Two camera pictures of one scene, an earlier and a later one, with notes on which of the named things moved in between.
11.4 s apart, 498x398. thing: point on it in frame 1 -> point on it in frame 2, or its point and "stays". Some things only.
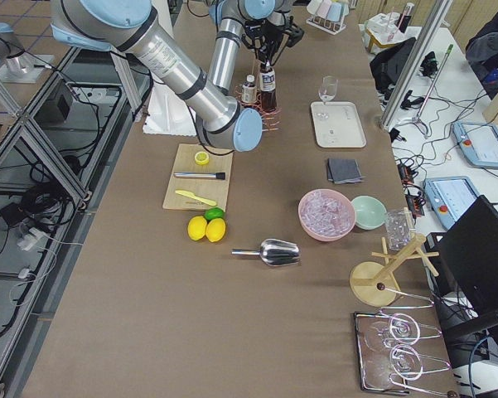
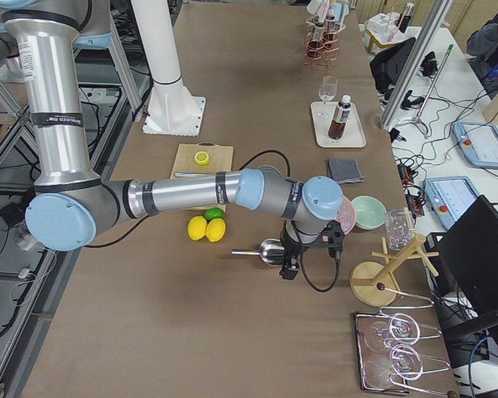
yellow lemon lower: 215,229 stays
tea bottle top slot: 268,88 -> 340,118
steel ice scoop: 273,252 stays
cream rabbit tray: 338,124 stays
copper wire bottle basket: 268,116 -> 323,50
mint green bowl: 370,212 stays
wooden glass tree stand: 373,283 stays
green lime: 212,213 stays
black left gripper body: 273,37 -> 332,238
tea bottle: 249,90 -> 316,42
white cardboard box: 380,31 stays
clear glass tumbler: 398,229 stays
